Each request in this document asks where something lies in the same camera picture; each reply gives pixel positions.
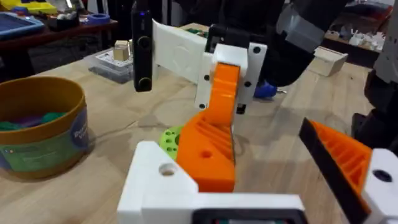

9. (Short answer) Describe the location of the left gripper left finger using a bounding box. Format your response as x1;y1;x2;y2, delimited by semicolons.
117;141;200;224

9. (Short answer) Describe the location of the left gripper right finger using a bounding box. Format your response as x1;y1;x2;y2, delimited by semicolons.
298;117;398;224

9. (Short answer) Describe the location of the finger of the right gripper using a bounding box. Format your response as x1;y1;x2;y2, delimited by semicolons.
236;42;268;115
195;43;249;127

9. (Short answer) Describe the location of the blue electric screwdriver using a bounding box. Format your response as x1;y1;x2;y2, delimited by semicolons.
253;80;287;100

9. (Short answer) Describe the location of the green board with blocks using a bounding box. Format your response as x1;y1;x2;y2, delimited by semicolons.
185;27;210;39

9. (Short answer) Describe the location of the green disc with holes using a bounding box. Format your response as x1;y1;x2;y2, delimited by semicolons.
159;124;185;161

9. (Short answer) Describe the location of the beige cube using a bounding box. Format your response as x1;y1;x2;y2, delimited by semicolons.
113;40;131;62

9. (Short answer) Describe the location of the clear plastic box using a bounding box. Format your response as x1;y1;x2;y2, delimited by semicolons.
88;48;135;85

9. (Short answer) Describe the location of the pale wooden box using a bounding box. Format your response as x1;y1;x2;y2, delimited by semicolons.
307;45;349;78

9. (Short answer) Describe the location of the blue tape roll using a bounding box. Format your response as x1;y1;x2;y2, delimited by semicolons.
85;12;111;26

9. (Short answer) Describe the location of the heap of white parts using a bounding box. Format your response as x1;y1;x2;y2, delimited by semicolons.
329;27;386;53

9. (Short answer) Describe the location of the toy tub with toys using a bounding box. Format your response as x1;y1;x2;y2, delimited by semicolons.
0;76;90;180

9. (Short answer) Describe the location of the yellow tray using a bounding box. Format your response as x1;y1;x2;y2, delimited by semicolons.
0;0;59;15

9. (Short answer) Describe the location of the blue tray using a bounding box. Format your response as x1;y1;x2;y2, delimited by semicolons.
0;11;45;40

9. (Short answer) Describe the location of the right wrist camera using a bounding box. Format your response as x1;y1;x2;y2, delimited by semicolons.
130;8;154;93

